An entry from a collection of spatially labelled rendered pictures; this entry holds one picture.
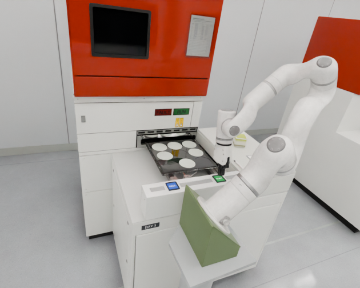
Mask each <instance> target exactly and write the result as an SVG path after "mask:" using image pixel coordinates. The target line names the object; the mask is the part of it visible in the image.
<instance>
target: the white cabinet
mask: <svg viewBox="0 0 360 288"><path fill-rule="evenodd" d="M112 185H113V234H114V240H115V245H116V248H117V254H118V259H119V265H120V268H121V274H122V279H123V284H124V288H178V287H179V282H180V278H181V271H180V269H179V267H178V265H177V262H176V260H175V258H174V256H173V254H172V252H171V250H170V248H169V242H170V240H171V238H172V236H173V235H174V233H175V231H176V229H177V228H178V226H179V220H180V217H181V214H177V215H172V216H169V217H163V218H158V219H153V220H149V221H144V222H139V223H134V224H132V221H131V218H130V214H129V211H128V208H127V204H126V201H125V197H124V194H123V191H122V187H121V183H120V181H119V177H118V173H117V170H116V167H115V163H114V160H113V156H112ZM286 194H287V191H283V192H279V193H274V194H268V195H263V196H260V197H257V198H256V199H255V200H253V201H252V203H250V204H249V205H248V206H247V207H245V208H244V209H243V210H242V211H241V212H240V213H239V214H237V215H236V216H235V217H234V218H233V219H232V220H231V221H230V224H229V225H230V227H231V228H232V229H233V230H234V232H235V233H236V235H237V236H238V237H239V238H240V240H241V241H242V242H243V244H244V245H245V246H246V247H247V249H248V250H249V252H251V254H252V255H253V257H254V258H255V259H256V260H257V262H258V260H259V258H260V256H261V253H262V250H263V248H264V246H265V244H266V241H267V239H268V237H269V234H270V232H271V230H272V228H273V225H274V222H275V220H276V218H277V216H278V213H279V211H280V209H281V206H282V204H283V202H284V200H285V197H286ZM257 262H256V264H254V265H252V266H249V267H247V268H244V269H242V270H239V271H236V272H234V273H232V274H229V275H227V276H224V277H222V278H225V277H228V276H230V275H233V274H236V273H240V272H242V271H245V270H248V269H251V268H254V267H256V265H257ZM222 278H219V279H222ZM219 279H216V280H219ZM216 280H215V281H216Z"/></svg>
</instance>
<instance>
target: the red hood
mask: <svg viewBox="0 0 360 288"><path fill-rule="evenodd" d="M222 6H223V0H66V10H67V22H68V30H69V43H70V55H71V68H72V75H73V86H74V96H75V97H170V96H206V95H207V89H208V85H209V79H210V73H211V67H212V63H213V57H214V51H215V44H216V41H217V35H218V29H219V23H220V18H221V12H222Z"/></svg>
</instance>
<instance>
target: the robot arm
mask: <svg viewBox="0 0 360 288"><path fill-rule="evenodd" d="M305 78H309V79H310V89H309V92H308V94H307V95H306V96H305V97H303V98H301V99H300V100H299V101H298V102H297V103H296V104H295V106H294V108H293V109H292V111H291V113H290V115H289V117H288V119H287V121H286V123H285V126H284V128H283V131H282V134H281V135H280V134H276V135H272V136H270V137H268V138H266V139H265V140H264V141H262V142H261V143H260V145H259V146H258V147H257V148H256V150H255V152H254V153H253V155H252V156H251V158H250V160H249V162H248V164H247V165H246V167H245V168H244V169H243V170H241V171H240V172H239V173H238V174H237V175H236V176H235V177H233V178H232V179H231V180H230V181H228V183H227V184H225V185H224V186H223V187H222V188H221V189H220V190H218V191H217V192H216V193H215V194H214V195H213V196H212V197H211V198H209V199H208V200H207V201H206V200H205V199H204V198H202V197H201V196H199V197H198V198H197V199H198V202H199V204H200V205H201V207H202V208H203V209H204V211H205V213H206V214H207V215H208V216H209V218H210V219H211V220H212V221H213V222H214V223H215V224H216V225H217V226H218V228H219V229H220V230H222V231H223V232H224V233H225V234H227V235H229V234H230V230H229V228H228V225H229V224H230V221H231V220H232V219H233V218H234V217H235V216H236V215H237V214H239V213H240V212H241V211H242V210H243V209H244V208H245V207H247V206H248V205H249V204H250V203H252V201H253V200H255V199H256V198H257V197H258V196H260V195H261V194H262V193H263V192H264V191H265V190H266V189H267V187H268V186H269V184H270V182H271V181H272V179H273V178H274V176H275V175H277V176H287V175H290V174H291V173H292V172H293V171H294V170H295V169H296V167H297V165H298V163H299V160H300V157H301V155H302V152H303V148H304V146H305V143H306V140H307V138H308V135H309V132H310V130H311V128H312V126H313V124H314V123H315V121H316V119H317V118H318V116H319V114H320V112H321V111H322V110H323V108H324V107H325V106H327V105H328V104H329V103H330V102H331V100H332V98H333V96H334V94H335V92H336V89H337V79H338V64H337V62H336V60H335V59H334V58H332V57H329V56H318V57H315V58H313V59H312V60H310V61H308V62H305V63H299V64H286V65H283V66H281V67H279V68H278V69H276V71H275V72H273V73H272V74H271V75H270V76H268V77H267V78H266V79H265V80H264V81H263V82H261V83H260V84H259V85H258V86H257V87H256V88H254V89H253V90H252V91H251V92H250V93H248V95H247V96H245V97H244V99H243V101H242V104H243V108H242V110H241V111H240V112H239V113H238V114H237V115H236V111H235V110H230V109H220V110H218V119H217V132H216V140H215V141H216V143H215V148H214V155H213V159H214V160H215V161H216V162H217V163H218V175H219V176H222V175H224V174H225V168H229V165H230V164H231V156H232V146H231V145H232V143H233V138H234V137H236V136H238V135H240V134H241V133H242V132H244V131H245V130H246V129H247V128H248V127H249V126H250V125H251V124H252V123H253V122H254V120H255V118H256V116H257V111H258V110H259V109H260V108H261V107H262V106H263V105H265V104H266V103H267V102H268V101H269V100H271V99H272V98H273V97H274V96H276V95H277V94H278V93H279V92H280V91H282V90H283V89H284V88H285V87H286V86H289V85H293V84H296V83H298V82H300V81H301V80H303V79H305Z"/></svg>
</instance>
